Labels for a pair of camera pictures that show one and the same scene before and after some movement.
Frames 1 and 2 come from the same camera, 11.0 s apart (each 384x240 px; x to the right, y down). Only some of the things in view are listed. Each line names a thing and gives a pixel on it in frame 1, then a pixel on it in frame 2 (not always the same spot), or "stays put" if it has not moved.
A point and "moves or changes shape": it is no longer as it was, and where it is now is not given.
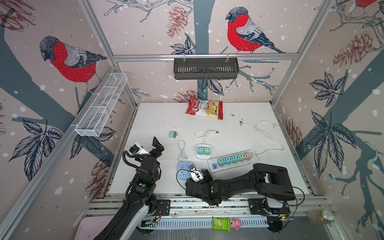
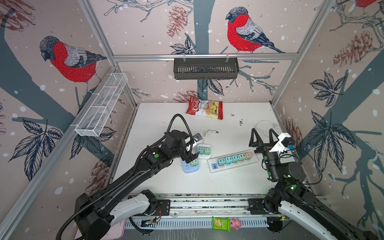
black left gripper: x=159 y=148 -> x=191 y=157
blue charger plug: x=228 y=160 stays put
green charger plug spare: x=173 y=134 moves or changes shape
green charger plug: x=242 y=157 stays put
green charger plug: x=207 y=151 stays put
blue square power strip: x=183 y=171 moves or changes shape
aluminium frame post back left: x=93 y=20 stays put
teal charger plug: x=221 y=161 stays put
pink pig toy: x=235 y=223 stays put
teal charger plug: x=236 y=158 stays put
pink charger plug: x=249 y=155 stays put
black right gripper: x=187 y=182 -> x=261 y=146
